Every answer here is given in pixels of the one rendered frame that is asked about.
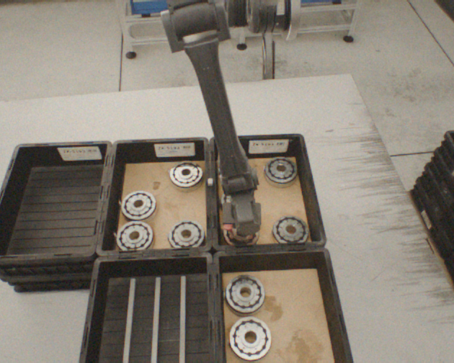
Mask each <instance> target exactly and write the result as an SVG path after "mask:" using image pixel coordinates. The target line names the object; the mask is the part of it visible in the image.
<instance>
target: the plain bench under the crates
mask: <svg viewBox="0 0 454 363"><path fill-rule="evenodd" d="M225 85H226V91H227V94H228V99H229V102H230V106H231V111H232V115H233V120H234V123H235V127H236V132H237V135H268V134H288V133H300V134H302V135H303V136H304V138H305V142H306V147H307V151H308V157H309V161H310V165H311V170H312V174H313V180H314V184H315V188H316V193H317V197H318V201H319V207H320V211H321V216H322V220H323V224H324V230H325V233H326V239H327V242H326V245H325V248H327V249H328V250H329V253H330V256H331V262H332V266H333V269H334V275H335V279H336V283H337V289H338V292H339V298H340V302H341V305H342V311H343V315H344V321H345V325H346V328H347V334H348V338H349V341H350V347H351V351H352V357H353V360H354V363H454V292H453V290H452V288H451V286H450V283H449V281H448V279H447V277H446V276H445V273H444V271H443V269H442V267H441V265H440V262H439V260H438V258H437V256H436V254H435V251H434V249H433V247H432V245H431V243H430V242H429V239H428V237H427V234H426V233H425V231H424V228H423V226H422V224H421V222H420V220H419V217H418V215H417V213H416V211H415V209H414V206H413V204H412V203H411V200H410V199H409V196H408V194H407V192H406V190H405V188H404V185H403V183H402V181H401V179H400V177H399V174H398V172H397V170H396V168H395V166H394V164H393V161H392V160H391V157H390V156H389V154H388V151H387V149H386V147H385V145H384V143H383V140H382V138H381V136H380V134H379V132H378V129H377V127H376V126H375V123H374V122H373V118H372V117H371V115H370V113H369V111H368V108H367V106H366V104H365V102H364V100H363V97H362V95H361V93H360V91H359V89H358V87H357V84H356V83H355V80H354V79H353V77H352V74H350V73H341V74H332V75H322V76H304V77H295V78H286V79H268V80H259V81H242V82H232V83H225ZM191 137H206V138H207V139H208V140H210V139H211V138H212V137H214V135H213V131H212V127H211V125H210V120H209V118H208V113H207V110H206V108H205V103H204V100H203V97H202V93H201V90H200V85H196V86H178V87H169V88H160V89H142V90H133V91H116V92H106V93H96V94H79V95H70V96H60V97H43V98H34V99H16V100H6V101H0V187H1V185H2V183H3V180H4V177H5V174H6V170H7V168H8V165H9V162H10V160H11V157H12V154H13V151H14V148H15V146H16V145H19V144H20V143H54V142H74V141H94V140H109V141H111V142H112V144H113V143H114V142H115V141H116V140H132V139H152V138H191ZM89 291H90V290H69V291H53V292H23V293H16V292H15V291H14V286H9V285H8V282H2V281H1V280H0V363H79V355H80V351H81V342H82V337H83V332H84V323H85V318H86V309H87V305H88V299H89Z"/></svg>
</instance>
